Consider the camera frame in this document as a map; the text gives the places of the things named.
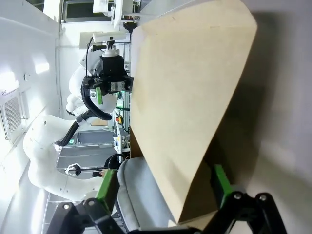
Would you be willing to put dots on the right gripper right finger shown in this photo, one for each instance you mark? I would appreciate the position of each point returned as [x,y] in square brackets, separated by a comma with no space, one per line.
[225,182]

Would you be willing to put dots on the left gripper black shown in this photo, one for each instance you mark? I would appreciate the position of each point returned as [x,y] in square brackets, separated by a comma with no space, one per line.
[112,70]

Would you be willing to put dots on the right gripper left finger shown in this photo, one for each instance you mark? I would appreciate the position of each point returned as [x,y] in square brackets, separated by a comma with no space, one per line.
[108,187]

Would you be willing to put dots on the gray pouch with white print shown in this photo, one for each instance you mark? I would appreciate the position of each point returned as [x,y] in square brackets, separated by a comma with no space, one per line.
[139,190]

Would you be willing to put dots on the brown cardboard box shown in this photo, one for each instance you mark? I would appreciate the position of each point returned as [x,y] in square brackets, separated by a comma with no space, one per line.
[185,97]

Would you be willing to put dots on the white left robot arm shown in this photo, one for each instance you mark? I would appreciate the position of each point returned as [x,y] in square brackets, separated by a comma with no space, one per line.
[46,158]

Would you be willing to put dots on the yellow emergency stop button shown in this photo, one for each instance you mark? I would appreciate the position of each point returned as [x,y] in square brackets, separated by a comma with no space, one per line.
[119,120]

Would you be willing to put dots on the gray metal cabinet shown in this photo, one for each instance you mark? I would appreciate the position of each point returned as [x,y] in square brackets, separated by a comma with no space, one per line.
[83,148]

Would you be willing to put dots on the white desk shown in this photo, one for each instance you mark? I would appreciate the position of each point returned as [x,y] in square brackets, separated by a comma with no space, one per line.
[114,11]

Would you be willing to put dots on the white ceiling air conditioner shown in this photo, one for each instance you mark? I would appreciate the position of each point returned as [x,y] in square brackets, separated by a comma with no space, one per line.
[12,112]

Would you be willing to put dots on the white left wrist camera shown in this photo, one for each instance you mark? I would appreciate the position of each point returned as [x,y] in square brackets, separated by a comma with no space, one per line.
[109,37]

